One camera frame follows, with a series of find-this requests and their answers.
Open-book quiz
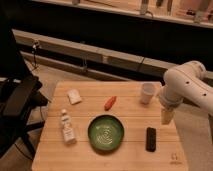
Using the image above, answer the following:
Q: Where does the white sponge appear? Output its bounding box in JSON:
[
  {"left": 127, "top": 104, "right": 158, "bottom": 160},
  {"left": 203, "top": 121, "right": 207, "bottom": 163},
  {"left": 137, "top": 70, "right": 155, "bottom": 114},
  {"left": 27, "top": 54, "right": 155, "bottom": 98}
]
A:
[{"left": 67, "top": 89, "right": 82, "bottom": 105}]

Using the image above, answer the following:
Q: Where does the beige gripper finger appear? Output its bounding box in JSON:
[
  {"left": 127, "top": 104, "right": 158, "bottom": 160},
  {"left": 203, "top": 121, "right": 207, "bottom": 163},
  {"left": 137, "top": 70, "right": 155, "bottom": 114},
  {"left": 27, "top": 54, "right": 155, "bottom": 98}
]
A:
[{"left": 161, "top": 108, "right": 174, "bottom": 125}]

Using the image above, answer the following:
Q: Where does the black office chair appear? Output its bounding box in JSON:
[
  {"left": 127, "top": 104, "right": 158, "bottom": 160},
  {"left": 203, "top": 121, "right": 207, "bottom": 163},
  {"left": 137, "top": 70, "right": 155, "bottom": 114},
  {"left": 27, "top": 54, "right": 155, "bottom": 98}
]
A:
[{"left": 0, "top": 19, "right": 48, "bottom": 158}]

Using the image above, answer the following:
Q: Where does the orange carrot toy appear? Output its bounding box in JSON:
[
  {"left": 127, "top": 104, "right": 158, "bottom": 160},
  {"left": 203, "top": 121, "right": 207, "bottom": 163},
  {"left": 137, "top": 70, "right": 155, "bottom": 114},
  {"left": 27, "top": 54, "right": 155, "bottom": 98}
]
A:
[{"left": 104, "top": 96, "right": 117, "bottom": 111}]

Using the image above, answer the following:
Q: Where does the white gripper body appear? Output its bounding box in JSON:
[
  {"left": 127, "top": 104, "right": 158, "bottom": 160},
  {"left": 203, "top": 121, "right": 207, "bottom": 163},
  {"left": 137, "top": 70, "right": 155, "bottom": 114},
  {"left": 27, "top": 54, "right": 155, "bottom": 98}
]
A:
[{"left": 159, "top": 86, "right": 183, "bottom": 109}]

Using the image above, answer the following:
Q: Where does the green plate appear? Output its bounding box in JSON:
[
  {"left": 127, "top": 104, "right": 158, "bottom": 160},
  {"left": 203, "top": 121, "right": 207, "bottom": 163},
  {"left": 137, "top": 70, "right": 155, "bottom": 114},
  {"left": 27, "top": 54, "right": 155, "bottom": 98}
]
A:
[{"left": 88, "top": 115, "right": 125, "bottom": 152}]

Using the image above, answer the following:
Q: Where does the white paper cup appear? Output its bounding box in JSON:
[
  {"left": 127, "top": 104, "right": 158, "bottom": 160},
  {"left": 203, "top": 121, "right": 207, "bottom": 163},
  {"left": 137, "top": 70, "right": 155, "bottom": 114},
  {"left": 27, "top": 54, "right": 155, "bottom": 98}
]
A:
[{"left": 140, "top": 83, "right": 156, "bottom": 104}]

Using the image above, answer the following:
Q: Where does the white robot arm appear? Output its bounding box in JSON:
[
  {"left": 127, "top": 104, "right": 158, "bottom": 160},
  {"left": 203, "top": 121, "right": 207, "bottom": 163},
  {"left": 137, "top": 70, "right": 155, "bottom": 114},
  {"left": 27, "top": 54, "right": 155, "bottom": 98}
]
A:
[{"left": 158, "top": 61, "right": 213, "bottom": 124}]

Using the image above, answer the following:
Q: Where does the black eraser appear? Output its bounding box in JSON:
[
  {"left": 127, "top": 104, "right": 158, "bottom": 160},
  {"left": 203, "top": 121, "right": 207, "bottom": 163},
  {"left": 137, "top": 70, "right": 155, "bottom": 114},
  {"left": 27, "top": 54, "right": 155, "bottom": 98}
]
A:
[{"left": 146, "top": 127, "right": 156, "bottom": 152}]

